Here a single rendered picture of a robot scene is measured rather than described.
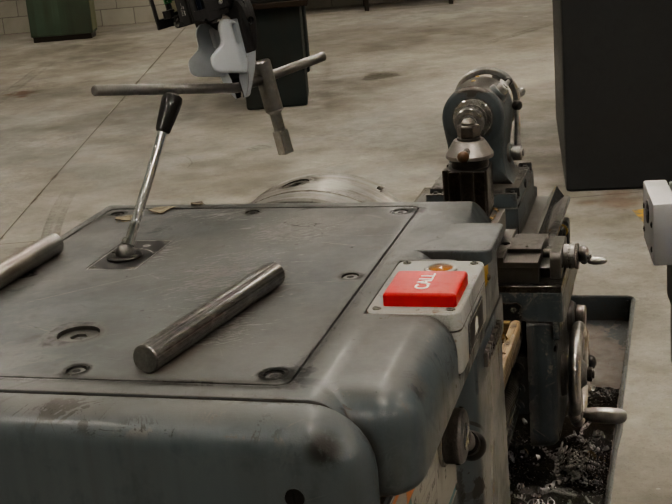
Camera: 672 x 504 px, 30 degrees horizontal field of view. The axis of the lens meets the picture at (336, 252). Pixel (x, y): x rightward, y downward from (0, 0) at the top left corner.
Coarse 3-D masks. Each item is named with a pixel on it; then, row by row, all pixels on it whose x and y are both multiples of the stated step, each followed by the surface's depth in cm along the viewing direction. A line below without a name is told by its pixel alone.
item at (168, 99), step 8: (168, 96) 122; (176, 96) 122; (160, 104) 122; (168, 104) 122; (176, 104) 122; (160, 112) 122; (168, 112) 122; (176, 112) 122; (160, 120) 122; (168, 120) 122; (160, 128) 121; (168, 128) 122
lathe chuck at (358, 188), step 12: (288, 180) 156; (300, 180) 153; (312, 180) 152; (324, 180) 151; (336, 180) 151; (348, 180) 152; (360, 180) 152; (372, 180) 154; (264, 192) 156; (276, 192) 150; (288, 192) 148; (336, 192) 146; (348, 192) 147; (360, 192) 148; (372, 192) 150
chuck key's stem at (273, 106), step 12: (264, 60) 147; (264, 72) 147; (264, 84) 148; (276, 84) 149; (264, 96) 148; (276, 96) 148; (264, 108) 149; (276, 108) 148; (276, 120) 149; (276, 132) 150; (288, 132) 150; (276, 144) 150; (288, 144) 150
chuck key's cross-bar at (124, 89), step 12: (300, 60) 152; (312, 60) 153; (324, 60) 155; (276, 72) 149; (288, 72) 150; (132, 84) 136; (144, 84) 137; (156, 84) 138; (168, 84) 139; (180, 84) 140; (192, 84) 141; (204, 84) 142; (216, 84) 143; (228, 84) 144; (252, 84) 146
